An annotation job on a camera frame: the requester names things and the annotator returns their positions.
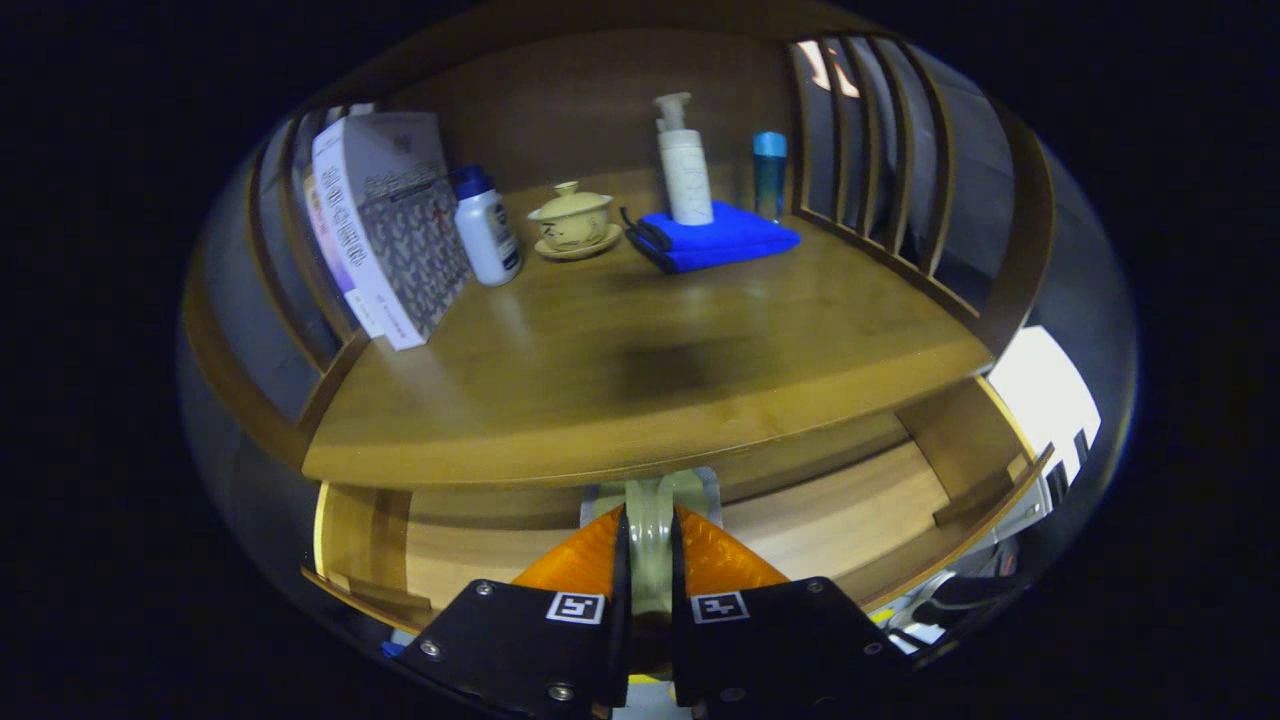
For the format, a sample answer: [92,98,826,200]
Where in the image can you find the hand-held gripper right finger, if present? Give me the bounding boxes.
[670,503,906,720]

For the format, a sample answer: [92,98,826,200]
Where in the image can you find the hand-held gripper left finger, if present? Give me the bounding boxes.
[395,503,633,720]

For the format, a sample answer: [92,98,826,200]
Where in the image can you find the green pear ornament grey base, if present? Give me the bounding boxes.
[580,466,723,681]

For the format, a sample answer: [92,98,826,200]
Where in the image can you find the wooden drawer with black knob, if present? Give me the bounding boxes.
[300,375,1056,636]

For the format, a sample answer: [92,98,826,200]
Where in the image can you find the wooden countertop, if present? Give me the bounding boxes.
[300,165,996,491]

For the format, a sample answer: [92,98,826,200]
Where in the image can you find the folded blue cloth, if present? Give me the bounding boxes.
[620,200,803,275]

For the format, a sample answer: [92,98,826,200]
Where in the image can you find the yellow lidded teacup with saucer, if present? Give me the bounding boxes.
[527,180,623,263]

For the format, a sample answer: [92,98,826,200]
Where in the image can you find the white bottle with blue cap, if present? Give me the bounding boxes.
[450,165,523,288]

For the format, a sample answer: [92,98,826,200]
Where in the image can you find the white machine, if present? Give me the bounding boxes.
[985,325,1103,541]

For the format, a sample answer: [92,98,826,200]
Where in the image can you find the thick white book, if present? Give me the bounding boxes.
[311,111,476,352]

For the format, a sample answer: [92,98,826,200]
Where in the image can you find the white pump bottle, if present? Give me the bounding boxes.
[654,92,715,227]

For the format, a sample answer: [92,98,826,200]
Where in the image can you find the blue cylindrical bottle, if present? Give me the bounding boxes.
[752,131,789,223]

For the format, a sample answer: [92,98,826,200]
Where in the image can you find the thin purple book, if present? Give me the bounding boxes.
[303,175,386,341]

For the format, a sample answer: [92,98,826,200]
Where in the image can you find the black hair tie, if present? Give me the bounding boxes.
[618,206,676,256]

